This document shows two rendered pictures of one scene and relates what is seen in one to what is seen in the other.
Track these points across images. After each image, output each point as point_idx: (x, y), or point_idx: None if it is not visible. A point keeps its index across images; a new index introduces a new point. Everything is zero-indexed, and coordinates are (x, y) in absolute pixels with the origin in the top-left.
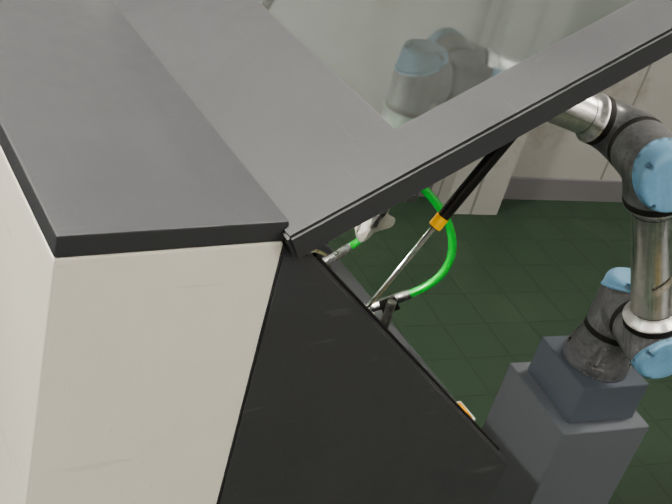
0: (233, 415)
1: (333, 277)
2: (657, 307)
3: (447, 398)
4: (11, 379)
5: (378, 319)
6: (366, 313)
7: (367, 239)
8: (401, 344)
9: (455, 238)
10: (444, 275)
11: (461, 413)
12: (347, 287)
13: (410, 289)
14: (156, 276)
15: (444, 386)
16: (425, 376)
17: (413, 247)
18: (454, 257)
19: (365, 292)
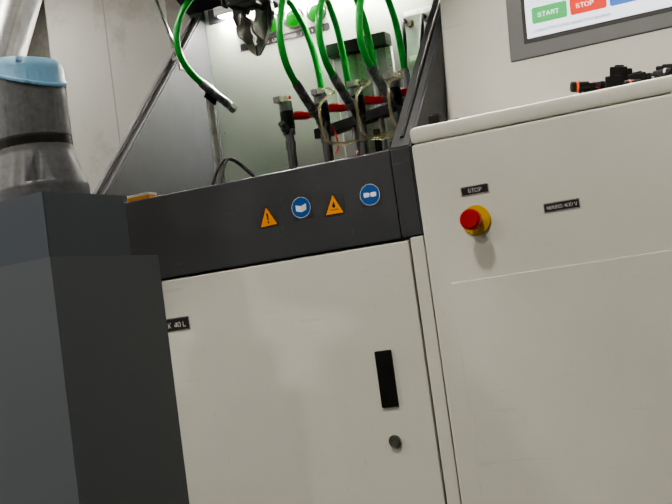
0: None
1: (183, 29)
2: None
3: (129, 126)
4: None
5: (169, 60)
6: (170, 52)
7: (250, 51)
8: (158, 79)
9: (175, 21)
10: (177, 57)
11: (120, 143)
12: (181, 37)
13: (201, 78)
14: None
15: (172, 193)
16: (142, 103)
17: (161, 9)
18: (173, 38)
19: (317, 164)
